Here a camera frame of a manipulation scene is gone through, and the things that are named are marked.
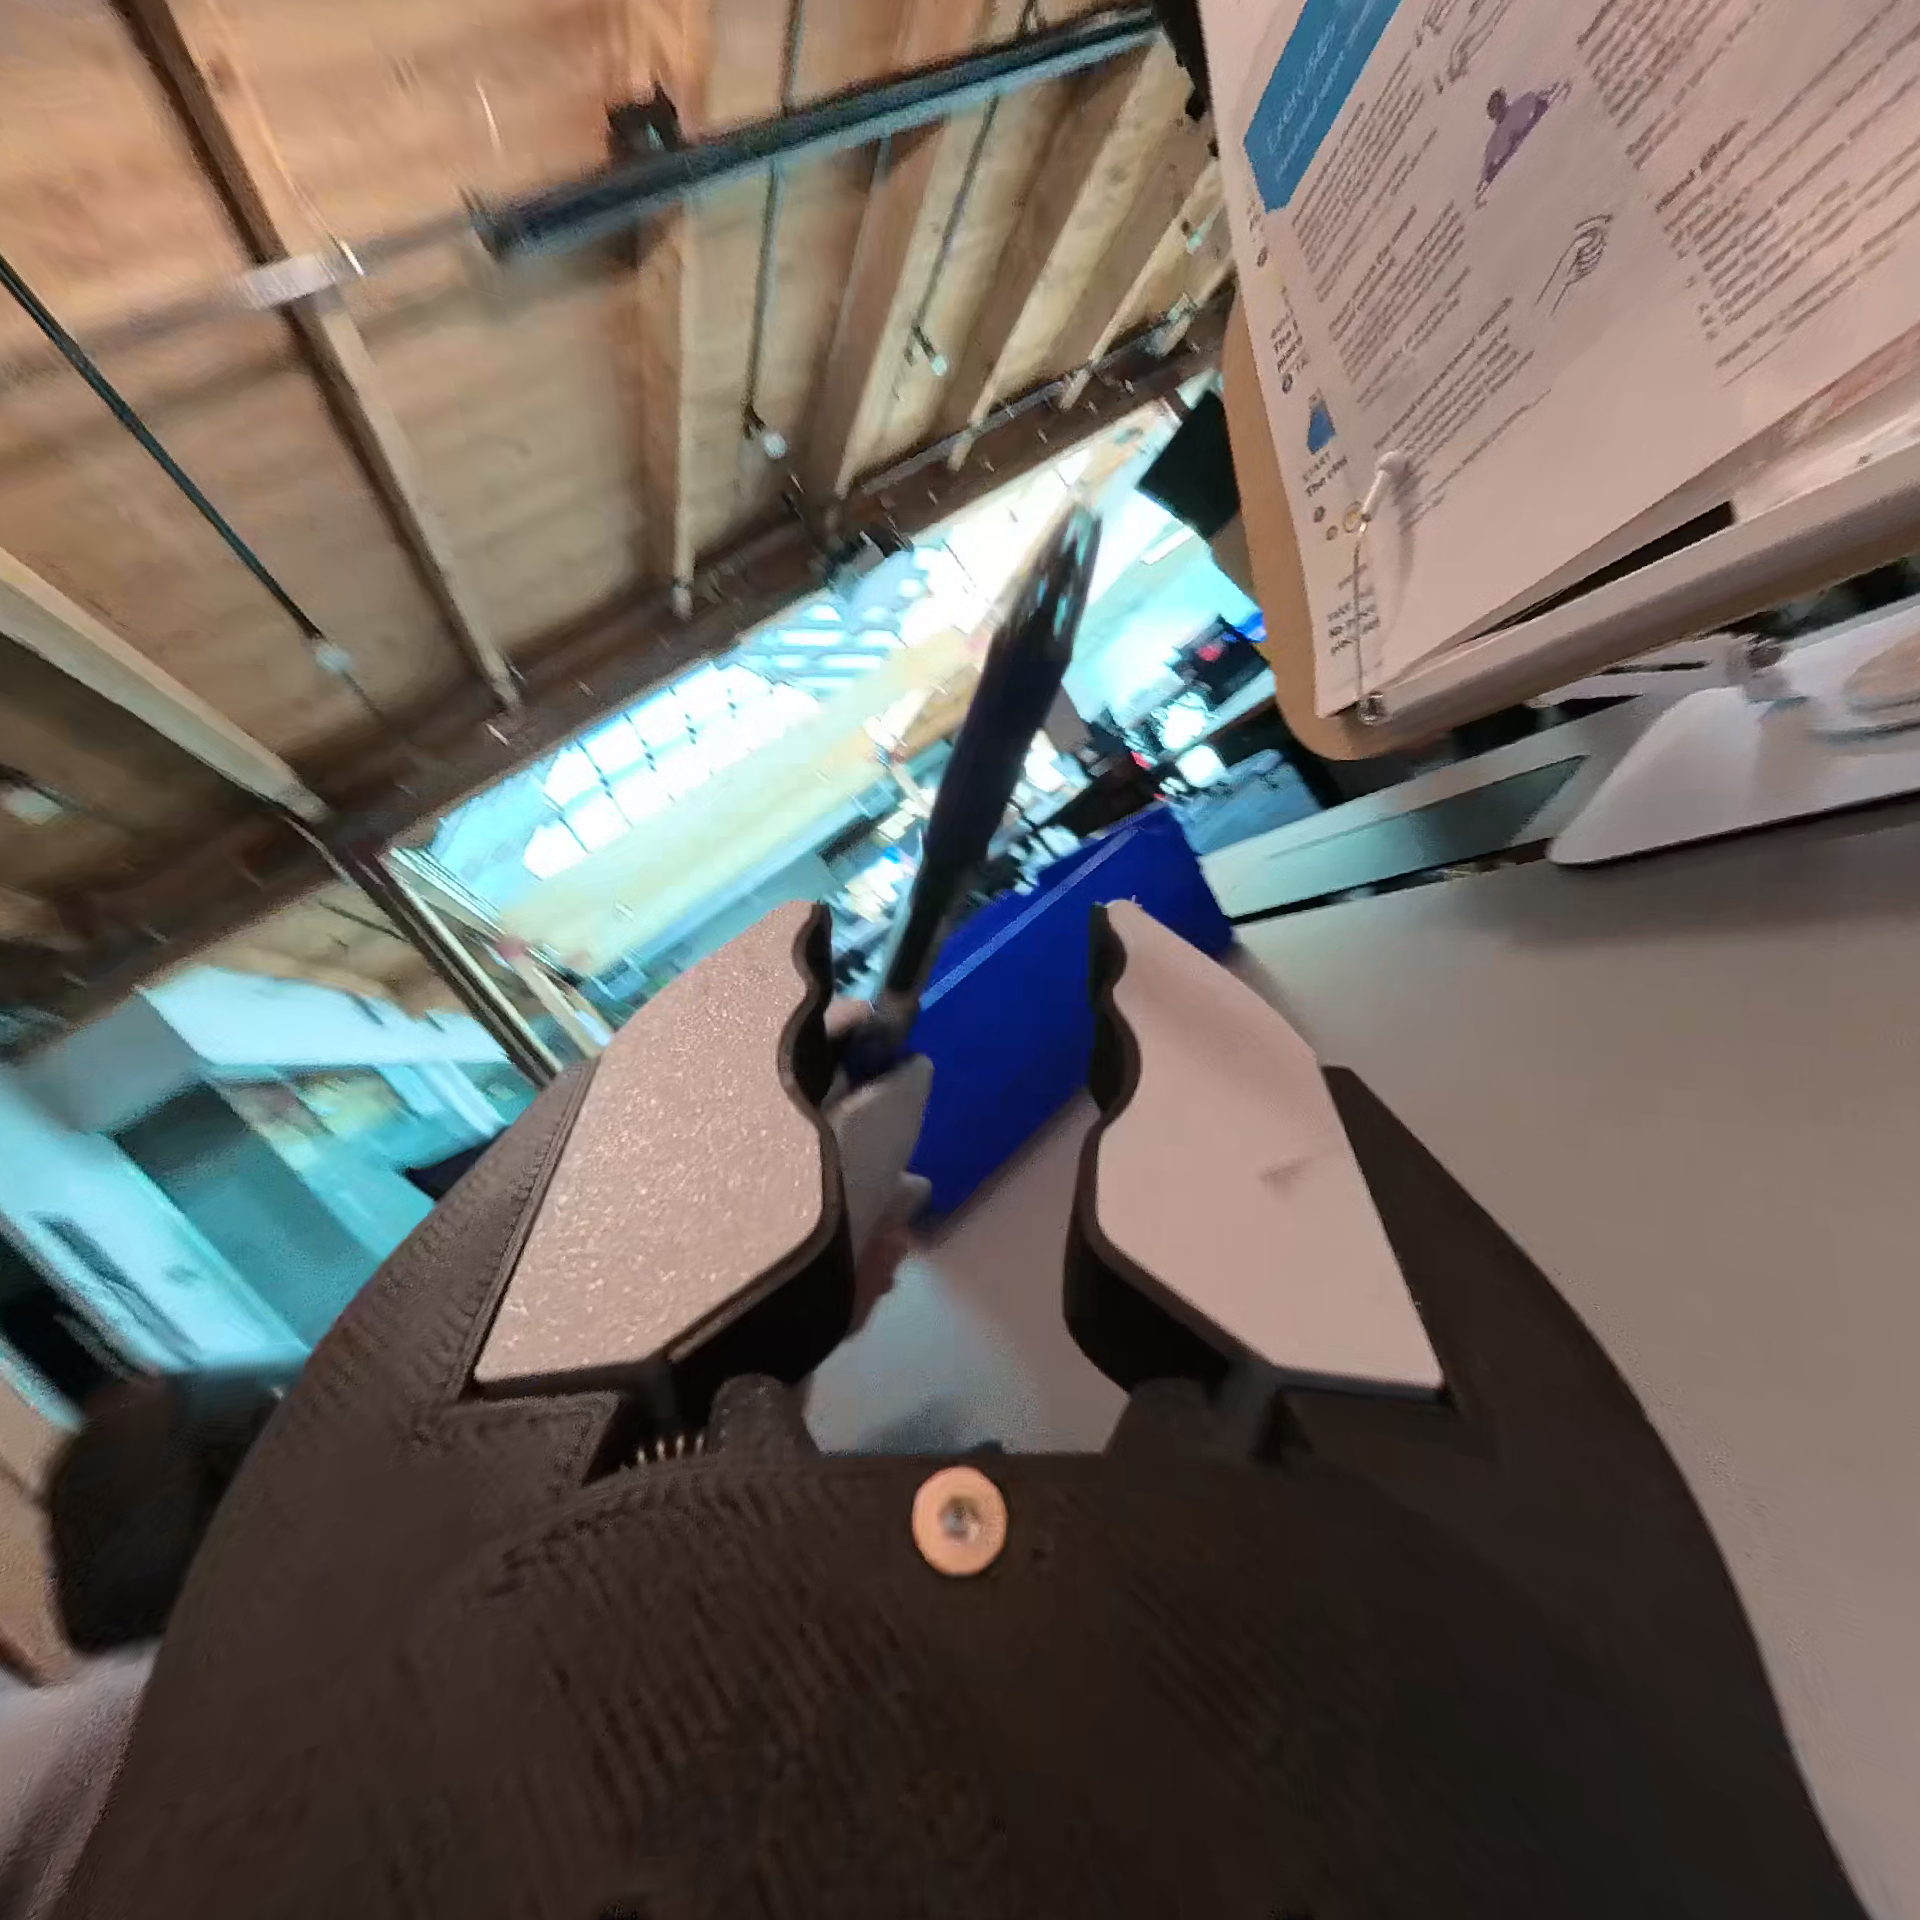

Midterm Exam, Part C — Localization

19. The grey desk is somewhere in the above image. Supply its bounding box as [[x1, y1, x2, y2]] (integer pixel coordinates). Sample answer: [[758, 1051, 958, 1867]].
[[802, 794, 1920, 1920]]

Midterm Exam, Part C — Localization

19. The person's left forearm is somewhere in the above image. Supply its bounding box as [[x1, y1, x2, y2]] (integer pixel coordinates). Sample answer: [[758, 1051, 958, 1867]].
[[0, 1635, 160, 1920]]

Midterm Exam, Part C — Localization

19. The black cable tray cover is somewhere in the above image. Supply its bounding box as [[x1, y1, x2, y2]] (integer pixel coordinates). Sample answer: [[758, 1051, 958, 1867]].
[[1206, 750, 1589, 921]]

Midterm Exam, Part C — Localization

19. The blue pen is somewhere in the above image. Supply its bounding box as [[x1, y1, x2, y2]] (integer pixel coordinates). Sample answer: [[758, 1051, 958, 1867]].
[[840, 503, 1103, 1082]]

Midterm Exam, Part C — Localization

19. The black panel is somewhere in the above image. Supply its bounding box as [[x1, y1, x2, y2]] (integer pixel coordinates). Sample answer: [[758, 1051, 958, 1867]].
[[1133, 386, 1249, 546]]

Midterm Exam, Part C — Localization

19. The printed sheet blue banner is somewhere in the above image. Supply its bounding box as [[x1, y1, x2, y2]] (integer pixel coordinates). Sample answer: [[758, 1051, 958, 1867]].
[[1199, 0, 1920, 722]]

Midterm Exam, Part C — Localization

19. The blue storage bin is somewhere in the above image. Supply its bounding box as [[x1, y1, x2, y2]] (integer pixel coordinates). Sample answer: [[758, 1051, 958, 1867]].
[[899, 803, 1236, 1220]]

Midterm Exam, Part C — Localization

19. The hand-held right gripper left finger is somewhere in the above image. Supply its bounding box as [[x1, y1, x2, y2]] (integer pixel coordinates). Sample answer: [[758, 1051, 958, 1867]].
[[472, 901, 858, 1443]]

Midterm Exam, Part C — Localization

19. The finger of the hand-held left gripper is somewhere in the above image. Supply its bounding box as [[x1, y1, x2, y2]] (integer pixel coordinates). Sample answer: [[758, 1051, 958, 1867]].
[[821, 1003, 935, 1300]]

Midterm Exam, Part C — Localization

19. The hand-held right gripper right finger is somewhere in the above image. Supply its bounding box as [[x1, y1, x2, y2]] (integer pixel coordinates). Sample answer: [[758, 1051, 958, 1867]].
[[1061, 901, 1445, 1451]]

